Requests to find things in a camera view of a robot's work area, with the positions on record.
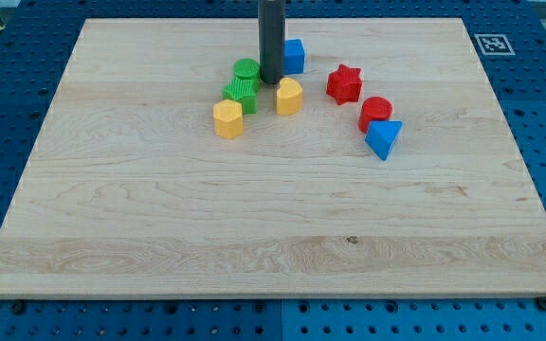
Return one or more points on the green star block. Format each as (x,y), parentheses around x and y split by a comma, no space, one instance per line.
(243,91)

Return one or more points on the red cylinder block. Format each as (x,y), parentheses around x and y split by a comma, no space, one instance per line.
(374,109)

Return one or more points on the white fiducial marker tag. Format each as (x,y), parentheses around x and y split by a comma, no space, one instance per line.
(493,44)

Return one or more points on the blue cube block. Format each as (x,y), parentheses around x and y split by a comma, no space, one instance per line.
(294,57)

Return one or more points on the yellow heart block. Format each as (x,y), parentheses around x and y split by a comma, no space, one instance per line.
(289,97)

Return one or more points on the green cylinder block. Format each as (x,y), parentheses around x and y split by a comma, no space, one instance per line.
(248,69)

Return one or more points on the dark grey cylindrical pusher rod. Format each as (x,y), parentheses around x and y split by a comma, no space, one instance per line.
(271,20)

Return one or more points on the yellow hexagon block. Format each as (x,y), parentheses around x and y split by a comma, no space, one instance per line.
(228,118)

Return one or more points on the red star block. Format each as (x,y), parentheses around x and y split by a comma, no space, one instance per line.
(344,84)

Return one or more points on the blue triangle block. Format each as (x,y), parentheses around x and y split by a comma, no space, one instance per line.
(381,136)

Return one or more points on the light wooden board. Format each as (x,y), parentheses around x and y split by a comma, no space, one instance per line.
(128,192)

